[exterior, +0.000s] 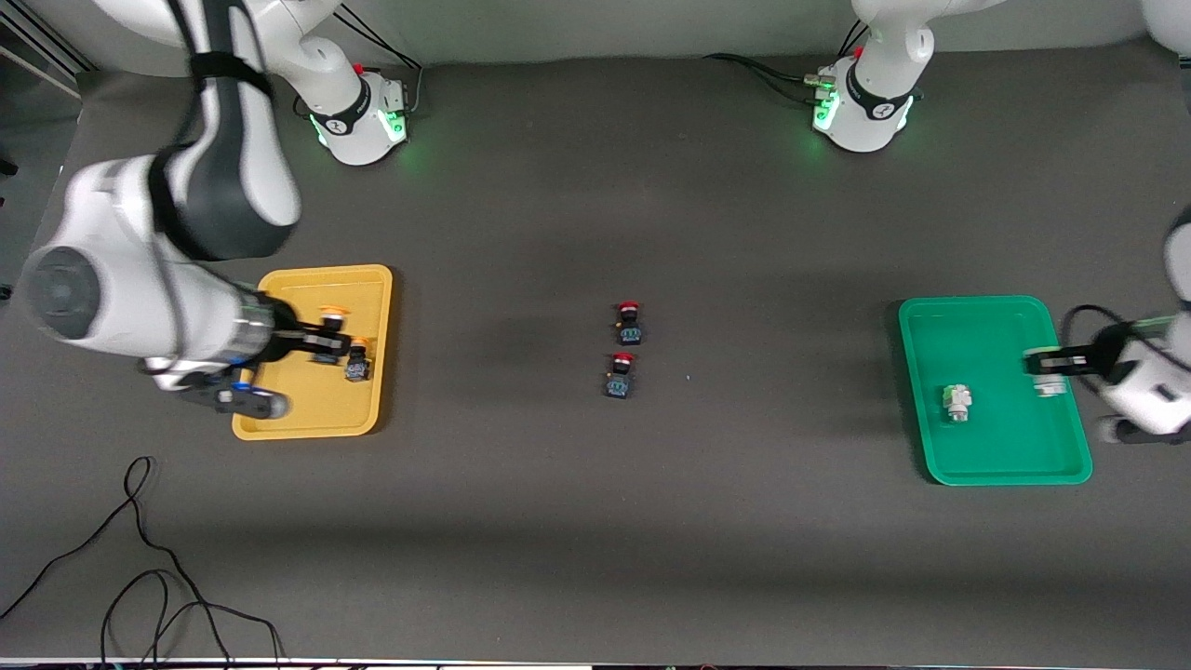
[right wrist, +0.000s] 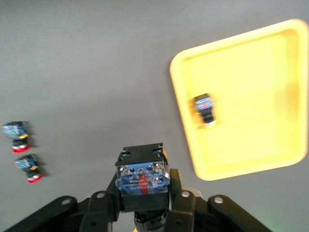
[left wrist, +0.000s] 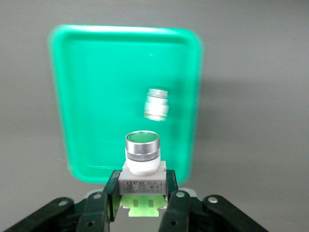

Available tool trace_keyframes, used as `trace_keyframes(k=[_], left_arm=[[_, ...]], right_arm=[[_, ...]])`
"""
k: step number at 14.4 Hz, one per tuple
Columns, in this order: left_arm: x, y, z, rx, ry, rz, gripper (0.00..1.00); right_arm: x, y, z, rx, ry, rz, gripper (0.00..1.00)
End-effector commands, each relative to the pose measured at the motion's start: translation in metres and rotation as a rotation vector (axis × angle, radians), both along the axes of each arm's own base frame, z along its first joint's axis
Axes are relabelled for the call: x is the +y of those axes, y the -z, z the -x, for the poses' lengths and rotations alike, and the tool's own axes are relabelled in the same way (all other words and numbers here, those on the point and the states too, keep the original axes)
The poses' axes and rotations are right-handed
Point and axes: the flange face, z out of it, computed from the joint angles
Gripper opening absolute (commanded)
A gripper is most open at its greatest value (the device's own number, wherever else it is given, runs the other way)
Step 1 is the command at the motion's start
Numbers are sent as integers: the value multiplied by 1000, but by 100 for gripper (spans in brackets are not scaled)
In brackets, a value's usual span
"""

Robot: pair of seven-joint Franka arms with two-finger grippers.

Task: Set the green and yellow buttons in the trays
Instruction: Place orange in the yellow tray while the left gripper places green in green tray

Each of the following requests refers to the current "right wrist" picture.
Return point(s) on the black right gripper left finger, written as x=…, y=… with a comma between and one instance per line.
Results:
x=96, y=212

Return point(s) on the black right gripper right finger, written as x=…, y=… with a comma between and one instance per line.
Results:
x=193, y=215

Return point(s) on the yellow push button switch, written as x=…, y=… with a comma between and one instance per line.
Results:
x=142, y=174
x=205, y=106

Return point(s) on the yellow plastic tray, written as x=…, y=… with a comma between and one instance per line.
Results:
x=253, y=84

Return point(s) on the red push button switch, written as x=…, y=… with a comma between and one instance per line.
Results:
x=15, y=131
x=26, y=164

